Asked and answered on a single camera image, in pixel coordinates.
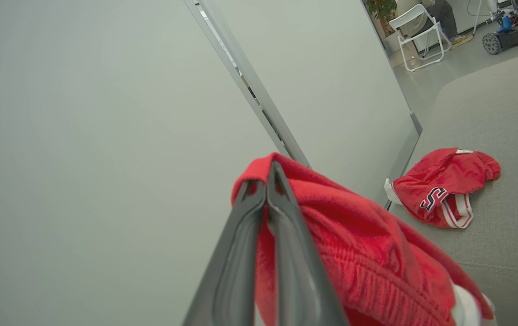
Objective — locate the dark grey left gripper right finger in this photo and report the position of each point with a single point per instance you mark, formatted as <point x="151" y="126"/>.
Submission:
<point x="299" y="280"/>

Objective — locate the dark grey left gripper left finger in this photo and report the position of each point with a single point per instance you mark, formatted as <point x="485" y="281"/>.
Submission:
<point x="231" y="271"/>

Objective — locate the red garment with white part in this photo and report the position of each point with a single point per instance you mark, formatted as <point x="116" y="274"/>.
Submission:
<point x="367" y="253"/>

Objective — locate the red shorts with striped trim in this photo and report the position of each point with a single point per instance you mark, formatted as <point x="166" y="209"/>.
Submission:
<point x="449" y="176"/>

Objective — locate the grey fabric sofa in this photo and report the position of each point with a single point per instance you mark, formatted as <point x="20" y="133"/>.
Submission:
<point x="503" y="113"/>

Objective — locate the white partition board panel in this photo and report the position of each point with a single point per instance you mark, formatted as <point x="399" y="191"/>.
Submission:
<point x="331" y="90"/>

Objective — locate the wide grey partition panel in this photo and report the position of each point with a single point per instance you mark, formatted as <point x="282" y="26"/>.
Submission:
<point x="82" y="136"/>

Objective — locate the white folding chair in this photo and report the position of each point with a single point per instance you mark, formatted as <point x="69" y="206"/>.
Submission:
<point x="410" y="17"/>

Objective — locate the green potted plant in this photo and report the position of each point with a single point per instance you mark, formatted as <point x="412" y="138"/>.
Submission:
<point x="383" y="9"/>

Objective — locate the grey metal partition post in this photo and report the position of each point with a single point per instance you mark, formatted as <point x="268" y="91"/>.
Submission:
<point x="258" y="97"/>

